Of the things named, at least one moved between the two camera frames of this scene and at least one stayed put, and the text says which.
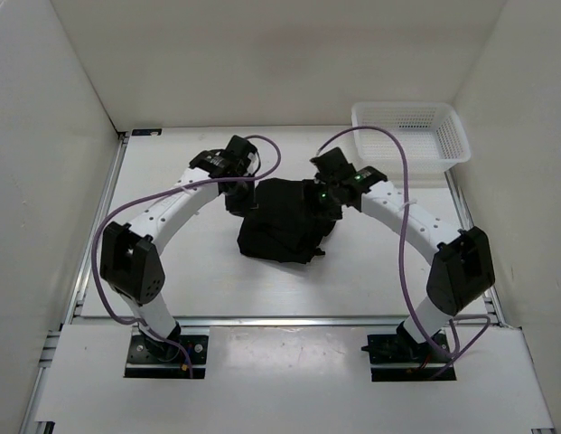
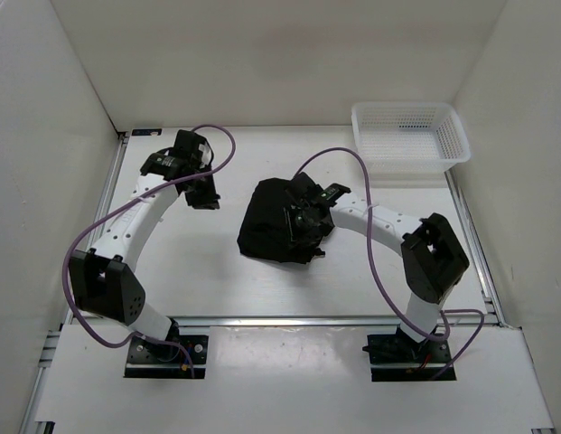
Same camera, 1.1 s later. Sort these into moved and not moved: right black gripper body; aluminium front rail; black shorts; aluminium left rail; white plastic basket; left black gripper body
Moved: right black gripper body; left black gripper body
Not moved: aluminium left rail; white plastic basket; black shorts; aluminium front rail
